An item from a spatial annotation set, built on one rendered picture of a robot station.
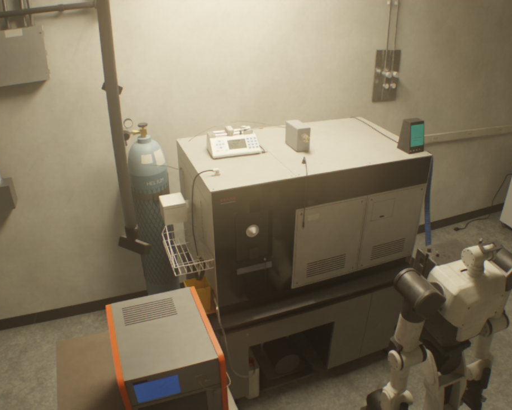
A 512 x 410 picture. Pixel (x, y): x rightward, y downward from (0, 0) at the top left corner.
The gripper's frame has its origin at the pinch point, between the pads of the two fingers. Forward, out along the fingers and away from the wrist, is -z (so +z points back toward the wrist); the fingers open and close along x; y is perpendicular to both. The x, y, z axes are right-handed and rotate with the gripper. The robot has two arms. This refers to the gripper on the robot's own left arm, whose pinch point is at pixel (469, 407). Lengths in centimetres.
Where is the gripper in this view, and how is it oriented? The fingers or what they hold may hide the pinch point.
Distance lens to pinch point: 224.3
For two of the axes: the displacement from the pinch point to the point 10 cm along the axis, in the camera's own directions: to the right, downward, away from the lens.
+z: -0.6, -9.5, -3.0
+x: 3.1, 2.7, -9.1
